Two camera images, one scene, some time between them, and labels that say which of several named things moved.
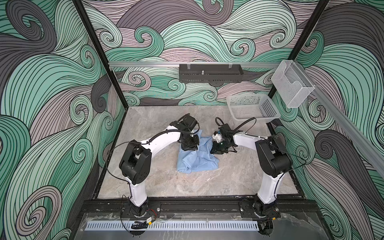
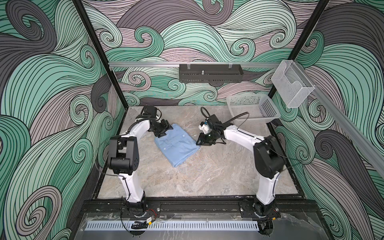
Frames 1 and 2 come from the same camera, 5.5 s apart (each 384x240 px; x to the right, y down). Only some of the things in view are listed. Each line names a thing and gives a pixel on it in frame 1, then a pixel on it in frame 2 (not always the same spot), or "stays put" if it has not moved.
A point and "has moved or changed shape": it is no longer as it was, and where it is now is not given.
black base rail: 154,208 stays put
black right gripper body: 221,147 to 208,138
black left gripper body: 190,143 to 160,127
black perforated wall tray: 211,73 stays put
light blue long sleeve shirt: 200,159 has moved or changed shape
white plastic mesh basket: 263,107 stays put
